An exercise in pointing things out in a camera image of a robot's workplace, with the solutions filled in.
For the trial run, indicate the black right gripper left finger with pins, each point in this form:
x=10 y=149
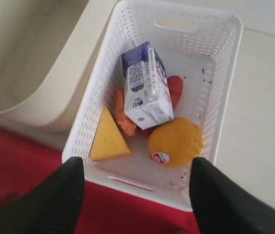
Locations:
x=52 y=207

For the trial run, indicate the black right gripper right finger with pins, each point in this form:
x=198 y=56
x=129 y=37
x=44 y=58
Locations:
x=221 y=206

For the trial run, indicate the yellow lemon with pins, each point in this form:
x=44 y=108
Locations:
x=176 y=143

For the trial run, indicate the yellow cheese block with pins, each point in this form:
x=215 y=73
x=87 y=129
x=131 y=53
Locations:
x=108 y=141

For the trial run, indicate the blue white milk carton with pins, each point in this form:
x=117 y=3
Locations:
x=146 y=92

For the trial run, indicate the red sausage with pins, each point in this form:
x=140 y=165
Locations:
x=175 y=85

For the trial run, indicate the red scalloped table cloth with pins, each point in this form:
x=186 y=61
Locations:
x=24 y=163

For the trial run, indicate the white woven plastic basket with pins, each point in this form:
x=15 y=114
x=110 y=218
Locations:
x=198 y=44

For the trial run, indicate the cream plastic bin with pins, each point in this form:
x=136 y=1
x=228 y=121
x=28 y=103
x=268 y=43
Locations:
x=47 y=51

